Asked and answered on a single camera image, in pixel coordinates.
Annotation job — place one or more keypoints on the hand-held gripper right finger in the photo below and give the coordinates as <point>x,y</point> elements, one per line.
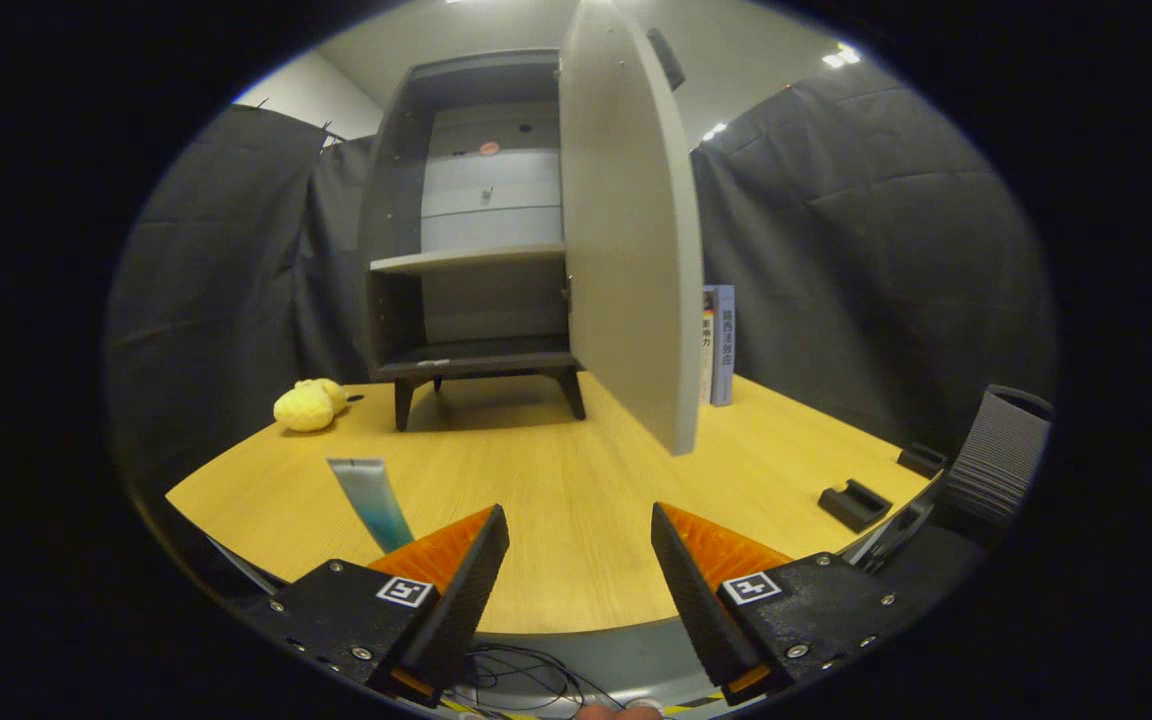
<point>696,600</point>

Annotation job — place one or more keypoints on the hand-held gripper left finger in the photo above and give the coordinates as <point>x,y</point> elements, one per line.
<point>466,600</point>

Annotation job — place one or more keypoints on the white and blue tube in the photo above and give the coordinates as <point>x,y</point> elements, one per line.
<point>371,500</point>

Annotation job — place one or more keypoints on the grey cabinet door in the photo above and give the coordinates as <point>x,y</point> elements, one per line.
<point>626,250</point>

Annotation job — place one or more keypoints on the black plastic holder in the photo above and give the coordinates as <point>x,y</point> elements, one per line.
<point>854,508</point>
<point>923,460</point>

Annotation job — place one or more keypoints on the white spine book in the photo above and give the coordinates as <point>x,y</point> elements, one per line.
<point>707,350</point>

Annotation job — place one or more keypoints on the yellow plush toy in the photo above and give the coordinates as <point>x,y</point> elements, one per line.
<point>304,408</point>

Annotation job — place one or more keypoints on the blue grey book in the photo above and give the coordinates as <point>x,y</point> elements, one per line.
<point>725,350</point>

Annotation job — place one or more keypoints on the black ribbed bin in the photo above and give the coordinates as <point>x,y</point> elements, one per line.
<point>996,460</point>

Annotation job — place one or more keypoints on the black backdrop cloth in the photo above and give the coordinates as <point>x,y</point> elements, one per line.
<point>886,250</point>

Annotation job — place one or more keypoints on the grey cabinet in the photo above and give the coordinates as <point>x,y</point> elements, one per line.
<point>396,200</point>

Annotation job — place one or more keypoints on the ceiling light panel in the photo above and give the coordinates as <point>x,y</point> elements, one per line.
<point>841,55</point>
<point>713,130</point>

